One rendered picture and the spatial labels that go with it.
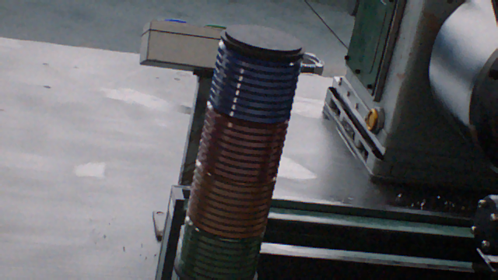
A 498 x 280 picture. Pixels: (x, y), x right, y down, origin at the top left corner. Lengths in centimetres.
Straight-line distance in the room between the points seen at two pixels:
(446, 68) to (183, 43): 41
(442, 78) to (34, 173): 58
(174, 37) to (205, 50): 4
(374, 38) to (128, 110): 42
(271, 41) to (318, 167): 94
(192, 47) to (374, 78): 50
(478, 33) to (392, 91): 24
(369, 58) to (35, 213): 64
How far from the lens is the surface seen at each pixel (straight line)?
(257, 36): 70
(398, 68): 160
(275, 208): 117
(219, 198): 72
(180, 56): 122
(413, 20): 157
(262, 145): 71
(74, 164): 148
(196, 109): 126
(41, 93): 172
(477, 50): 139
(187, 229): 75
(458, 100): 141
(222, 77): 70
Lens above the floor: 141
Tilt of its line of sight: 21 degrees down
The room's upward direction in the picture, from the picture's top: 12 degrees clockwise
